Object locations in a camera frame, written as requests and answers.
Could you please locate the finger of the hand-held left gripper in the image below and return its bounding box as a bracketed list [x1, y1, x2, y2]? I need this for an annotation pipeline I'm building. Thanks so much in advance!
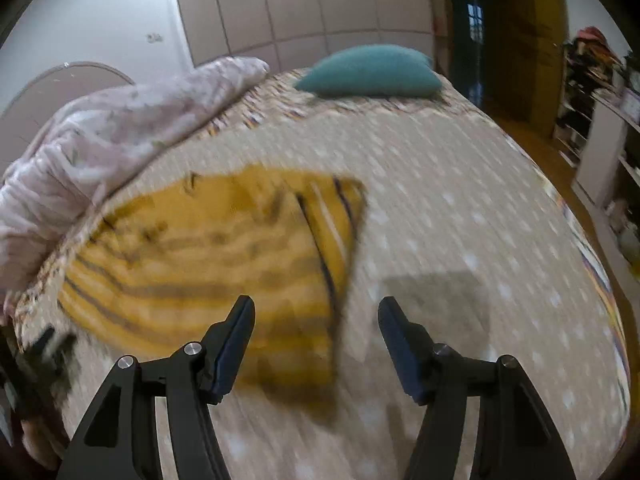
[17, 326, 80, 411]

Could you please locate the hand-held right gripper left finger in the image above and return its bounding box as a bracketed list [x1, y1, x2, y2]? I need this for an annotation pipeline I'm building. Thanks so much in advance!
[55, 295, 257, 480]

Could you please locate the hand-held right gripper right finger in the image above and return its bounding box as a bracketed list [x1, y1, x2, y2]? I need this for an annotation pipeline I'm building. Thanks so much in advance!
[377, 296, 579, 480]

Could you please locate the yellow striped sweater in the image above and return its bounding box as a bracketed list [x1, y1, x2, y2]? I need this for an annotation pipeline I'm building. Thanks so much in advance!
[56, 162, 369, 420]

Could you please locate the rack with piled clothes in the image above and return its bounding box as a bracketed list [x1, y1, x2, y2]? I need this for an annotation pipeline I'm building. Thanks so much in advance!
[552, 25, 627, 162]

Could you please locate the bed with spotted beige bedspread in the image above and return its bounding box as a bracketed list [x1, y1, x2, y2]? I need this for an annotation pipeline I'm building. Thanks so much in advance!
[10, 67, 632, 480]

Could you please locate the pink patterned quilt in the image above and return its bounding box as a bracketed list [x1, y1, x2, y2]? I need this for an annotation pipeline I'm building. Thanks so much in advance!
[0, 56, 271, 322]

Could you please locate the white arched headboard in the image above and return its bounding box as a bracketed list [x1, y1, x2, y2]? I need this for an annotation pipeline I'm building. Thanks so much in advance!
[0, 61, 137, 177]

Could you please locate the teal pillow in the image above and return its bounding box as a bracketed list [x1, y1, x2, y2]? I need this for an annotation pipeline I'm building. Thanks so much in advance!
[293, 44, 442, 100]

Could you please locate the white shelving unit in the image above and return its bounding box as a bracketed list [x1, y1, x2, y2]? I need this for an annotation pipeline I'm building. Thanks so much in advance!
[572, 89, 640, 282]

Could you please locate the brown wooden door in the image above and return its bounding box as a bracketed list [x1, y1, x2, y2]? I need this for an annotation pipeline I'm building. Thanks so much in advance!
[480, 0, 572, 137]

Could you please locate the narrow wooden shelf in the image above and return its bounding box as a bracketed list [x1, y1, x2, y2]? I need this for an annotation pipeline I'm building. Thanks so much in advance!
[425, 0, 452, 77]

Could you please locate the beige panelled wardrobe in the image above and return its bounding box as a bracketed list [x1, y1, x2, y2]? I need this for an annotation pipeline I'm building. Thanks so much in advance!
[170, 0, 442, 74]

